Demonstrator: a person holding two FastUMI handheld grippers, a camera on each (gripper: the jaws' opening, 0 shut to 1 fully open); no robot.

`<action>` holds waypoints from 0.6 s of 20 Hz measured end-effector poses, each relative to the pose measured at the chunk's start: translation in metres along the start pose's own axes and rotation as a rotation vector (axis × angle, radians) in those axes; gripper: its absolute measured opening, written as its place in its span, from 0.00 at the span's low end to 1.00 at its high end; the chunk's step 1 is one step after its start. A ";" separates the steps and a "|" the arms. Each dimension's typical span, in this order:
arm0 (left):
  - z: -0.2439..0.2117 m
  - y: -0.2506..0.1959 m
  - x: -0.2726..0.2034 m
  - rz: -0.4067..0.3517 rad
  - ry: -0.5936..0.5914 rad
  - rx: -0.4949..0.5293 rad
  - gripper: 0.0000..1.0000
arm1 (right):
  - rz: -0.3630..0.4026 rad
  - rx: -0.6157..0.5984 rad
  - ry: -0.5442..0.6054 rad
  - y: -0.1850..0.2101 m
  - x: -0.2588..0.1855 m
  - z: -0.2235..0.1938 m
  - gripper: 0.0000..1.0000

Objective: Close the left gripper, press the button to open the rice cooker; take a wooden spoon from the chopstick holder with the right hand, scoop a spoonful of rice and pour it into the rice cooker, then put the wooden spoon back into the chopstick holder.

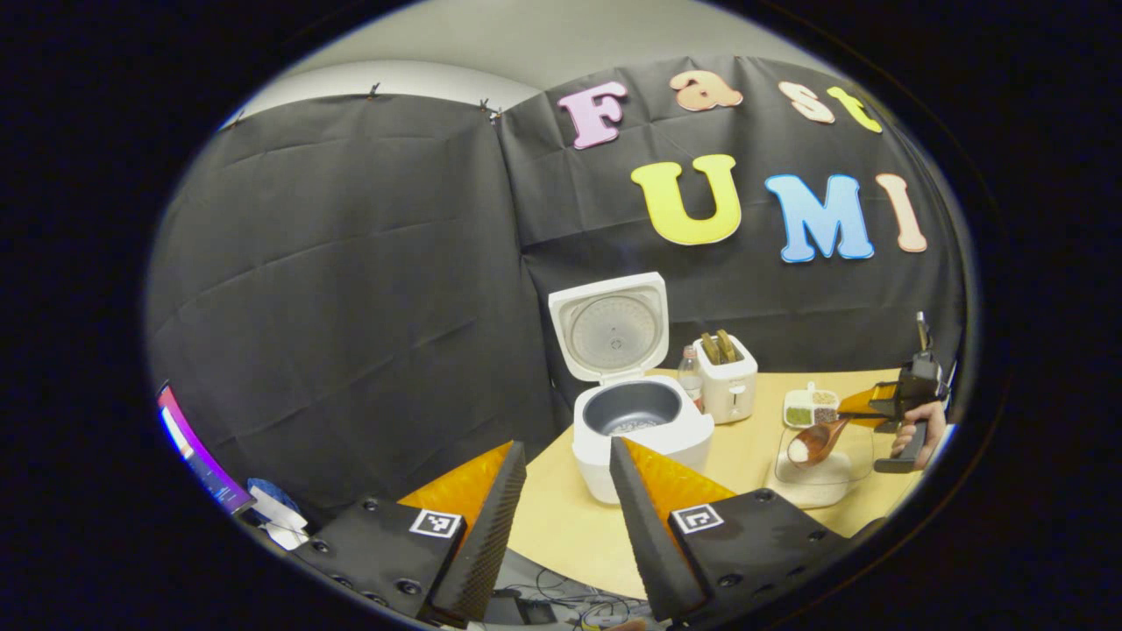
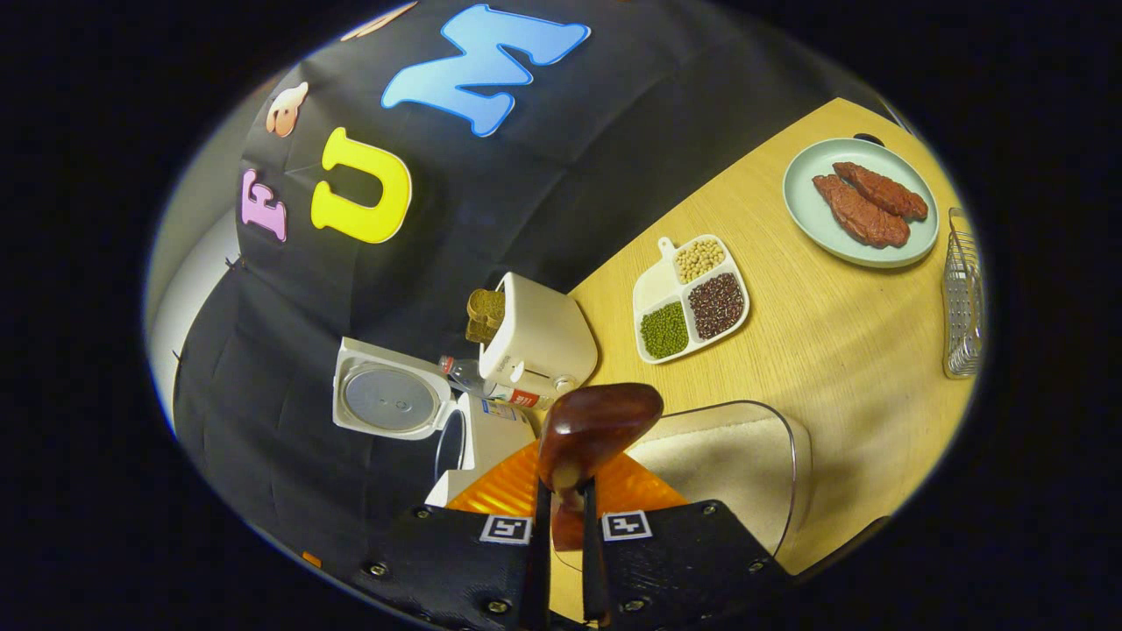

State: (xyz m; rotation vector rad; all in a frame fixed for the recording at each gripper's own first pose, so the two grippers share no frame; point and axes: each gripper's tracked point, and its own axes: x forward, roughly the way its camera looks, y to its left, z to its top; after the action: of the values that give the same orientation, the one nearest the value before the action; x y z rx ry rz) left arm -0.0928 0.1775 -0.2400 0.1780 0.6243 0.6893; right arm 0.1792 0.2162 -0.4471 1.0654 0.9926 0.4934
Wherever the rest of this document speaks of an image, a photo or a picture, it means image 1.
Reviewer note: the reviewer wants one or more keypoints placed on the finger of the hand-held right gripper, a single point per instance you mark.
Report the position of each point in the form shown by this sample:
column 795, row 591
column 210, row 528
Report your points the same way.
column 881, row 401

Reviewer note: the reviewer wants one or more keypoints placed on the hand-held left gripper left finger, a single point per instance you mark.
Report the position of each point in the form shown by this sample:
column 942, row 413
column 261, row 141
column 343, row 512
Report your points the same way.
column 491, row 543

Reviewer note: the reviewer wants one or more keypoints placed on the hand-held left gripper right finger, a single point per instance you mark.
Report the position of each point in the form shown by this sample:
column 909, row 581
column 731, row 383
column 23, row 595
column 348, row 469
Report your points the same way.
column 649, row 543

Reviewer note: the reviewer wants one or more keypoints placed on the brown wooden spoon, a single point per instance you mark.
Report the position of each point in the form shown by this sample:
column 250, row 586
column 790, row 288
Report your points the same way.
column 820, row 440

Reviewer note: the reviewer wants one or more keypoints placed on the clear box of white rice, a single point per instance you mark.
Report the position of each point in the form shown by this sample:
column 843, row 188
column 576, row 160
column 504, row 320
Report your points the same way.
column 820, row 486

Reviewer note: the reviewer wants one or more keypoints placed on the white rice cooker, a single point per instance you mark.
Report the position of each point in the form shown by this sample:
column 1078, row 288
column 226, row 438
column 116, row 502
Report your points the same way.
column 596, row 447

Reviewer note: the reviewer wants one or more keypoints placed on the white divided grain dish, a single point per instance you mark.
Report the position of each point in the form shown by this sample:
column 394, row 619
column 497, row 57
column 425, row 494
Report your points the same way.
column 799, row 414

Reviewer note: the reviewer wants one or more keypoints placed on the white toaster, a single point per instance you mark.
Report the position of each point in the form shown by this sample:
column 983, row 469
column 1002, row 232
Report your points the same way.
column 732, row 394

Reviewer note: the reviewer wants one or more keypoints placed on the brown toast slice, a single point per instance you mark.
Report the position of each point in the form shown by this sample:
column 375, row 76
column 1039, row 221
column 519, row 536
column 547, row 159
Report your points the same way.
column 727, row 344
column 710, row 348

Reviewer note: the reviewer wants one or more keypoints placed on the small clear plastic bottle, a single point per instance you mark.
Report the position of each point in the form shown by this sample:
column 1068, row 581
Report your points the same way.
column 691, row 377

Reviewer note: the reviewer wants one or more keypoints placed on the white paper pile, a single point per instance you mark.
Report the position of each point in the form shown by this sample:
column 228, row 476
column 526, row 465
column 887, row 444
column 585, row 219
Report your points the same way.
column 285, row 530

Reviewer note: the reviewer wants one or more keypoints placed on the blue cloth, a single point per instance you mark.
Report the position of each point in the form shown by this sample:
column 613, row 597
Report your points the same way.
column 273, row 495

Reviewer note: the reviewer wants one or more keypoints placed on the black backdrop cloth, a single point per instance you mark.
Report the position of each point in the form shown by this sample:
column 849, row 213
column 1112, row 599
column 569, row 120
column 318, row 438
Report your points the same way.
column 351, row 307

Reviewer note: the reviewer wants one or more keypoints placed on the computer monitor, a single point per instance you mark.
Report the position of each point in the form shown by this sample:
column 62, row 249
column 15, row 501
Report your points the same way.
column 202, row 456

